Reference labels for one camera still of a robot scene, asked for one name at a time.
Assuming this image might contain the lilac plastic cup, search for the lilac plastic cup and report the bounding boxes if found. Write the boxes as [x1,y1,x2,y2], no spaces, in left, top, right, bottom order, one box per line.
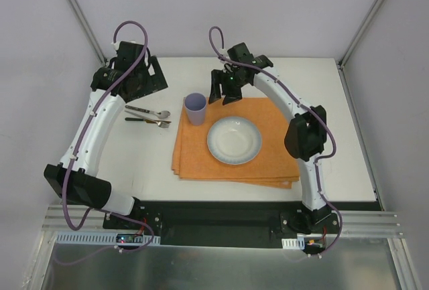
[184,92,207,126]

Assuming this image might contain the white blue-rimmed plate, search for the white blue-rimmed plate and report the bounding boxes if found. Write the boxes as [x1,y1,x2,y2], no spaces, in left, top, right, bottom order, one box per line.
[207,117,262,165]

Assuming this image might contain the orange cloth napkin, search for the orange cloth napkin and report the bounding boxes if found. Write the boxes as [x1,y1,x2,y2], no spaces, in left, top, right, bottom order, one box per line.
[172,98,300,189]

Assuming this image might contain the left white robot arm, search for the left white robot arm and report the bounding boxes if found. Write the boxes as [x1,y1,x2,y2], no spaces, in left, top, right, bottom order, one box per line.
[44,42,168,229]

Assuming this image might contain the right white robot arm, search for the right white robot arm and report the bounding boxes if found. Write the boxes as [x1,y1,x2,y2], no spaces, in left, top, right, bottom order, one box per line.
[208,43,331,233]

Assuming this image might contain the silver spoon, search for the silver spoon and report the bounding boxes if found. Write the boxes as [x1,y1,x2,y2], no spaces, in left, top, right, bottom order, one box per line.
[125,105,171,119]

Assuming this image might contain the gold-tipped knife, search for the gold-tipped knife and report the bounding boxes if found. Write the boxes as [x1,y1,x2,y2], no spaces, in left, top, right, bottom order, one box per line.
[125,117,157,124]

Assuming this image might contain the silver fork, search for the silver fork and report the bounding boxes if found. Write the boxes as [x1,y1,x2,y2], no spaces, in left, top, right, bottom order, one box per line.
[126,111,171,129]

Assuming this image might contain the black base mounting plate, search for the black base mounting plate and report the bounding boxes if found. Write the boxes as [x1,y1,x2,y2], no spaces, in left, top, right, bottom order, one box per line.
[103,201,342,248]

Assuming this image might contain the left aluminium frame post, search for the left aluminium frame post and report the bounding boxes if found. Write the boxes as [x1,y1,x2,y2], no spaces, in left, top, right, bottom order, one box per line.
[66,0,107,65]

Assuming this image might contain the aluminium frame post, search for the aluminium frame post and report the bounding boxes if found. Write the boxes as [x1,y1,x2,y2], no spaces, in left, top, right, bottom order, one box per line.
[337,0,387,70]
[66,0,107,65]

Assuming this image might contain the right aluminium frame post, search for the right aluminium frame post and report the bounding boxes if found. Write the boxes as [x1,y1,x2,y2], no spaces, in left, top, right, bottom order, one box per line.
[337,0,387,70]

